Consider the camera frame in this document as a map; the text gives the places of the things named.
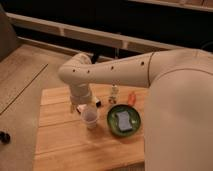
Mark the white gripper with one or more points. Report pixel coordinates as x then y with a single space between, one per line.
82 101

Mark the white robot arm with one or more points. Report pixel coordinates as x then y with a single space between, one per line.
178 112

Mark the small clear bottle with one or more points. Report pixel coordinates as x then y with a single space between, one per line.
113 94

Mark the translucent plastic cup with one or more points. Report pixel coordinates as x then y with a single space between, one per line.
90 117

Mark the green plate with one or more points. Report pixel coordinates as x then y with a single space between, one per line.
112 120

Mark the blue sponge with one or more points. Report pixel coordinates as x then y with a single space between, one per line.
124 121

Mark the orange carrot toy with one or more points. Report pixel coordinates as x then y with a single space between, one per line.
132 99

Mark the dark object on floor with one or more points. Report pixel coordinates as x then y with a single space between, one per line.
4 137

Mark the white shelf rail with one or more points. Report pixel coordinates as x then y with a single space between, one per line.
89 35

